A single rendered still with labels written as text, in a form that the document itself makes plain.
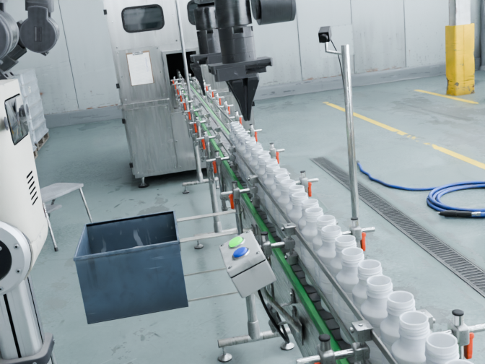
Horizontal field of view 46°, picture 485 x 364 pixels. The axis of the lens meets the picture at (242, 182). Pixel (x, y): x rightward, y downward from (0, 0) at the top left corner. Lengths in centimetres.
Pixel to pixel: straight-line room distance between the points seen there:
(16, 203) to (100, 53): 1031
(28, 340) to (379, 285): 75
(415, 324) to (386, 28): 1163
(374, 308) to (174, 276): 99
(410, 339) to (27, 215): 74
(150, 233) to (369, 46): 1042
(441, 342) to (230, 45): 54
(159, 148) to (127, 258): 426
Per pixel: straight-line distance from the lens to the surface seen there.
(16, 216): 116
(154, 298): 182
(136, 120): 593
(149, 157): 600
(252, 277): 115
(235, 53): 95
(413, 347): 80
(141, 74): 587
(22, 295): 128
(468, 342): 95
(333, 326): 111
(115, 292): 181
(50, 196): 474
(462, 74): 1004
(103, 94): 1147
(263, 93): 1162
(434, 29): 1275
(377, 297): 89
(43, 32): 137
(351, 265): 99
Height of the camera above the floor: 156
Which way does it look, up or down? 16 degrees down
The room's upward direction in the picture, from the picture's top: 7 degrees counter-clockwise
